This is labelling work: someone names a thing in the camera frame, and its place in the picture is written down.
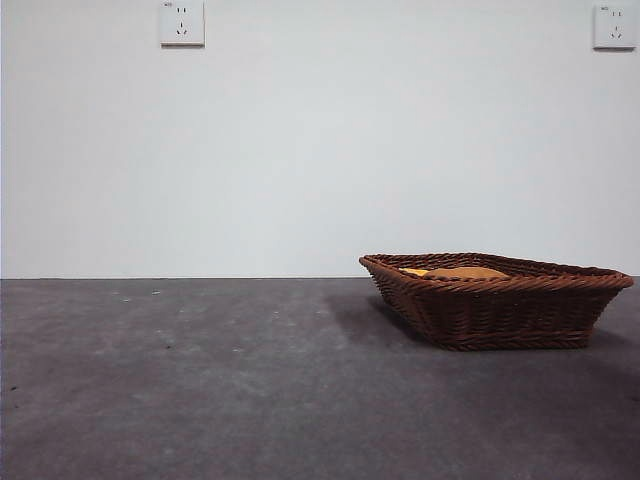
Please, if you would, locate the white wall socket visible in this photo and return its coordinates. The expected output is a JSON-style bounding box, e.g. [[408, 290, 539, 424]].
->
[[593, 4, 630, 50], [159, 0, 206, 49]]

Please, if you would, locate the brown wicker basket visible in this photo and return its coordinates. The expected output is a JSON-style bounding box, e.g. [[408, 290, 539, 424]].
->
[[358, 252, 635, 352]]

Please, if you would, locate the brown potato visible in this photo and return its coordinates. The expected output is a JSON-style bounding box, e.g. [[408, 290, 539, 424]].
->
[[427, 266, 511, 281]]

